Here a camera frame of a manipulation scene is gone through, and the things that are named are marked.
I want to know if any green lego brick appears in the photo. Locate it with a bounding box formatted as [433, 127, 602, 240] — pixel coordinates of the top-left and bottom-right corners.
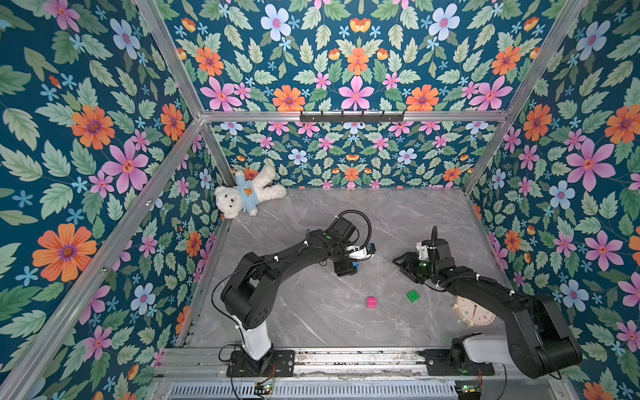
[406, 290, 420, 303]

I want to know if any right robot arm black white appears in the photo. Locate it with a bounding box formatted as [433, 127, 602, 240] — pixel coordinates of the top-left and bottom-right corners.
[393, 227, 583, 378]

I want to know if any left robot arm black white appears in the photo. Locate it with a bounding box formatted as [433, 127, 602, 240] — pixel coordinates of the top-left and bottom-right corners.
[212, 209, 375, 368]

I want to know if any beige round clock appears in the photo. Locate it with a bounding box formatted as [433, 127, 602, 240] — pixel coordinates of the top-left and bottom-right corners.
[453, 296, 496, 327]

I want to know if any white teddy bear blue shirt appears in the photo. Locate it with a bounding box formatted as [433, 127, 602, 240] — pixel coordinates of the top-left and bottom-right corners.
[214, 165, 287, 219]

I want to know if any white ventilation grille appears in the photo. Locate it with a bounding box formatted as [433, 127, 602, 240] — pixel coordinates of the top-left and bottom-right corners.
[168, 381, 458, 399]

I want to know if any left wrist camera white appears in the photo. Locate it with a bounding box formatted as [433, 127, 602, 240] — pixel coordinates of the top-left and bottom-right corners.
[345, 243, 376, 261]

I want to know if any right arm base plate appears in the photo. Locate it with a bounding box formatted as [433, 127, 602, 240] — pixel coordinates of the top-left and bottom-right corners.
[418, 348, 496, 378]

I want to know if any black hook rail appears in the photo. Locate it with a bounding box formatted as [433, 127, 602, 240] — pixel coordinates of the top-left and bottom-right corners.
[298, 111, 405, 124]

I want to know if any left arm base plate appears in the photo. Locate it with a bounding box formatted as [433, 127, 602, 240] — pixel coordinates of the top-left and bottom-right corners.
[226, 350, 296, 378]

